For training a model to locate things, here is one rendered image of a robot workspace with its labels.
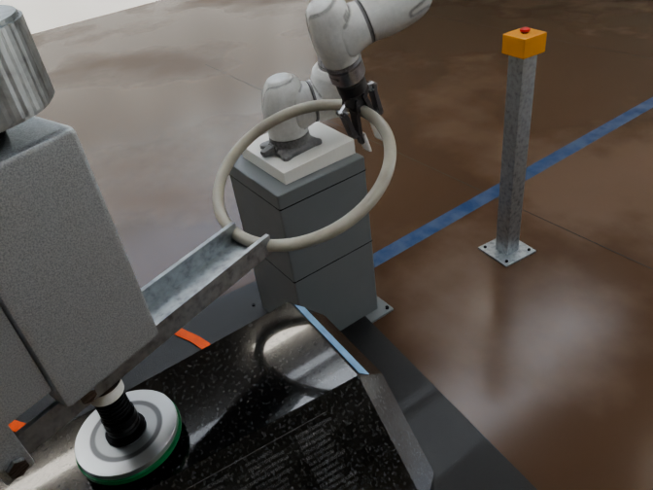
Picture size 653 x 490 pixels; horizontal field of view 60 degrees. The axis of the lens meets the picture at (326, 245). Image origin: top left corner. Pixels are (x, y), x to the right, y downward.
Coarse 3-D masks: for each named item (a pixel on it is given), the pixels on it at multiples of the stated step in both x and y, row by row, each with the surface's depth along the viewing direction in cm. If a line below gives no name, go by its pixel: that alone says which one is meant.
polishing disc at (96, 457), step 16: (144, 400) 125; (160, 400) 124; (96, 416) 123; (144, 416) 121; (160, 416) 121; (176, 416) 120; (80, 432) 120; (96, 432) 120; (160, 432) 118; (176, 432) 118; (80, 448) 117; (96, 448) 116; (112, 448) 116; (128, 448) 115; (144, 448) 115; (160, 448) 114; (80, 464) 114; (96, 464) 113; (112, 464) 113; (128, 464) 112; (144, 464) 112
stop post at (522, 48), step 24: (504, 48) 228; (528, 48) 221; (528, 72) 230; (528, 96) 237; (504, 120) 247; (528, 120) 243; (504, 144) 253; (528, 144) 251; (504, 168) 259; (504, 192) 266; (504, 216) 272; (504, 240) 279; (504, 264) 277
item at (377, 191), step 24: (264, 120) 156; (384, 120) 142; (240, 144) 154; (384, 144) 137; (384, 168) 131; (216, 192) 146; (216, 216) 142; (360, 216) 127; (240, 240) 134; (288, 240) 129; (312, 240) 127
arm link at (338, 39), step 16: (320, 0) 123; (336, 0) 122; (320, 16) 122; (336, 16) 123; (352, 16) 125; (320, 32) 125; (336, 32) 124; (352, 32) 126; (368, 32) 127; (320, 48) 128; (336, 48) 127; (352, 48) 128; (336, 64) 131; (352, 64) 132
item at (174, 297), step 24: (216, 240) 132; (264, 240) 129; (192, 264) 128; (216, 264) 130; (240, 264) 125; (144, 288) 119; (168, 288) 124; (192, 288) 124; (216, 288) 120; (168, 312) 112; (192, 312) 117; (168, 336) 113; (48, 408) 96; (72, 408) 99; (24, 432) 93; (48, 432) 96
